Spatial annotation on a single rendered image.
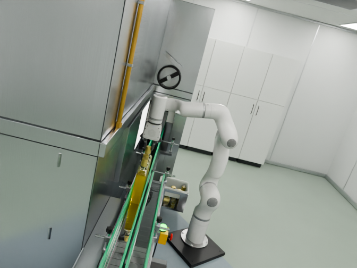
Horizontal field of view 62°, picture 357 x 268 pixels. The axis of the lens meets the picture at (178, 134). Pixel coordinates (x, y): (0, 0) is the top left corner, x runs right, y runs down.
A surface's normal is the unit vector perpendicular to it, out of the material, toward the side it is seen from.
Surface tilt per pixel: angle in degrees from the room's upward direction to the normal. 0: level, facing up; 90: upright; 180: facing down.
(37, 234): 90
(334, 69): 90
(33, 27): 90
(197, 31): 90
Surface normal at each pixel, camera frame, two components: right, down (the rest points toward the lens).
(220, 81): -0.04, 0.30
